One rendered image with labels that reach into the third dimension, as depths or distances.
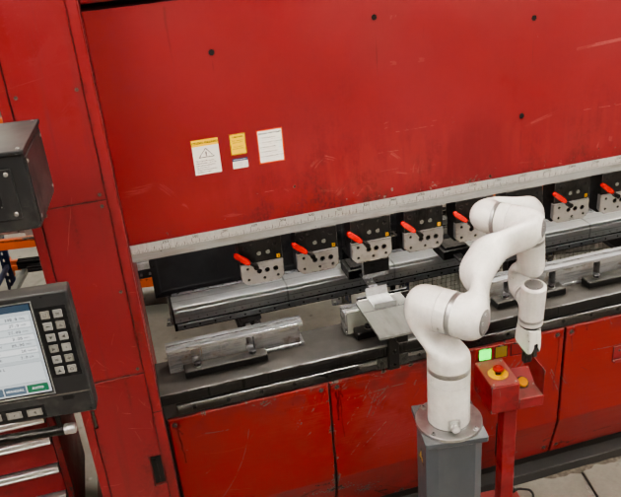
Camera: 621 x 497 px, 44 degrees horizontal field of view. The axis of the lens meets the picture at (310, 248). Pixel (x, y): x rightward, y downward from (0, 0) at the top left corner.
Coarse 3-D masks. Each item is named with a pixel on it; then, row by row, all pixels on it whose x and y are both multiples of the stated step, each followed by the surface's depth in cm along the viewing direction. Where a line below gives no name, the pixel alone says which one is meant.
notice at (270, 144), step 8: (272, 128) 243; (280, 128) 244; (256, 136) 243; (264, 136) 244; (272, 136) 244; (280, 136) 245; (264, 144) 245; (272, 144) 245; (280, 144) 246; (264, 152) 246; (272, 152) 247; (280, 152) 247; (264, 160) 247; (272, 160) 248; (280, 160) 248
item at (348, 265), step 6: (348, 258) 306; (342, 264) 306; (348, 264) 302; (354, 264) 301; (360, 264) 301; (348, 270) 300; (354, 270) 300; (360, 270) 300; (348, 276) 301; (354, 276) 301; (360, 276) 300; (366, 282) 294; (372, 282) 294
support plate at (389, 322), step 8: (392, 296) 284; (400, 296) 283; (360, 304) 281; (368, 304) 280; (400, 304) 278; (376, 312) 275; (384, 312) 274; (392, 312) 274; (400, 312) 273; (368, 320) 270; (376, 320) 269; (384, 320) 269; (392, 320) 268; (400, 320) 268; (376, 328) 265; (384, 328) 264; (392, 328) 264; (400, 328) 264; (408, 328) 263; (384, 336) 260; (392, 336) 260
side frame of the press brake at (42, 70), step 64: (0, 0) 189; (64, 0) 192; (0, 64) 195; (64, 64) 199; (64, 128) 206; (64, 192) 213; (64, 256) 220; (128, 256) 226; (128, 320) 234; (128, 384) 243; (128, 448) 253
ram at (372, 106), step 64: (192, 0) 221; (256, 0) 226; (320, 0) 231; (384, 0) 236; (448, 0) 242; (512, 0) 247; (576, 0) 253; (128, 64) 223; (192, 64) 228; (256, 64) 233; (320, 64) 239; (384, 64) 245; (448, 64) 251; (512, 64) 257; (576, 64) 263; (128, 128) 231; (192, 128) 236; (256, 128) 242; (320, 128) 248; (384, 128) 254; (448, 128) 260; (512, 128) 267; (576, 128) 274; (128, 192) 239; (192, 192) 245; (256, 192) 251; (320, 192) 257; (384, 192) 264
